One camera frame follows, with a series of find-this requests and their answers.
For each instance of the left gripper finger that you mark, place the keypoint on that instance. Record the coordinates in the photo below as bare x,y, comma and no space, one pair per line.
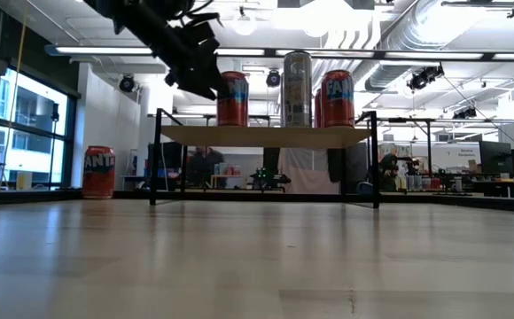
204,84

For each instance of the red Fanta can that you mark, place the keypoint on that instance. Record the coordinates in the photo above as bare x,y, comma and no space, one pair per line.
317,111
232,104
337,106
98,175

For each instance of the white Celsius can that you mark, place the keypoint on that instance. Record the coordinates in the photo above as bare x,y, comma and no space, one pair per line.
297,88

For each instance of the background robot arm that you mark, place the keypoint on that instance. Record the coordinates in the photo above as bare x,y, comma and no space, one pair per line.
268,179

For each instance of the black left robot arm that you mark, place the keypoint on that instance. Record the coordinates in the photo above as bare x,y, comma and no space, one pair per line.
142,22

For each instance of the black round ceiling speaker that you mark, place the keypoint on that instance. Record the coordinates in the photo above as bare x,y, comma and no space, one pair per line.
127,83
273,79

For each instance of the person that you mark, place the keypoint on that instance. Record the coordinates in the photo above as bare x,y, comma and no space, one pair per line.
215,166
389,173

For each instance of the pale fabric curtain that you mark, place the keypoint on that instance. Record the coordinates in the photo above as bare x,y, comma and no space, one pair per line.
306,173

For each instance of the large window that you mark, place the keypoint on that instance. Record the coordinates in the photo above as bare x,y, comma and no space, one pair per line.
40,133

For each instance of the black track spotlight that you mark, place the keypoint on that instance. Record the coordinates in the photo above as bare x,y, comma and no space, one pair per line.
464,113
425,77

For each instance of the linear ceiling light strip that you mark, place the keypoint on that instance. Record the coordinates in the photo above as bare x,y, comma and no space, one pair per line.
434,55

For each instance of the wooden shelf black frame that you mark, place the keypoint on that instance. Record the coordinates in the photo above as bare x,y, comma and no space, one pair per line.
261,137

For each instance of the silver ceiling duct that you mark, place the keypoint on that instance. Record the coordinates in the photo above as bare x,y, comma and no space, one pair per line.
416,26

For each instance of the background black rig frame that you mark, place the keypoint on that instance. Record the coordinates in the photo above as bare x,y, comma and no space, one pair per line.
429,146

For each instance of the black aluminium rig frame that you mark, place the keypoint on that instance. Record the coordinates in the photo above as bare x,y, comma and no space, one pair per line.
483,204

